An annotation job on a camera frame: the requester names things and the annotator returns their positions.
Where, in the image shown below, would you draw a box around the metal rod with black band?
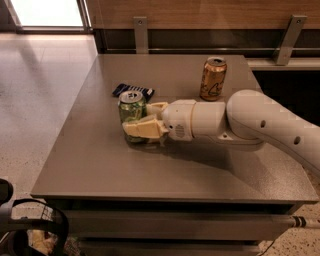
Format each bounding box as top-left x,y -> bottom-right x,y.
291,216 -> 320,229

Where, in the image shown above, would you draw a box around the metal wall bracket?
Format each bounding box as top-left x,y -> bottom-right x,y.
133,16 -> 149,54
273,15 -> 307,66

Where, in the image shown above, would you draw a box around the orange soda can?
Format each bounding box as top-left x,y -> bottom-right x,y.
199,56 -> 227,101

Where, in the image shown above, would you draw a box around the grey counter drawer front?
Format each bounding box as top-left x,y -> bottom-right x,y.
64,210 -> 294,241

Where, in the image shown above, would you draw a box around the right metal wall bracket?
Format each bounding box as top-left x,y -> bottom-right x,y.
273,15 -> 307,66

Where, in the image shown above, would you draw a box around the green soda can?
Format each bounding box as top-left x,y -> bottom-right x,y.
117,90 -> 150,145

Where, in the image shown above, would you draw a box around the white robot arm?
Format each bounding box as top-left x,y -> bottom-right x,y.
122,90 -> 320,176

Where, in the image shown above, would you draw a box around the dark blue snack packet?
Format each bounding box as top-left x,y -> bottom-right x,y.
112,83 -> 155,101

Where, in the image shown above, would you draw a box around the left metal wall bracket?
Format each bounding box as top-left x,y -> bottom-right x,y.
133,16 -> 149,54

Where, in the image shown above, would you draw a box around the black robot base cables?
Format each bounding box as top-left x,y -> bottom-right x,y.
0,178 -> 70,256

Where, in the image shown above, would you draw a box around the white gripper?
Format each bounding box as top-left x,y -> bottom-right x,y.
122,100 -> 196,141

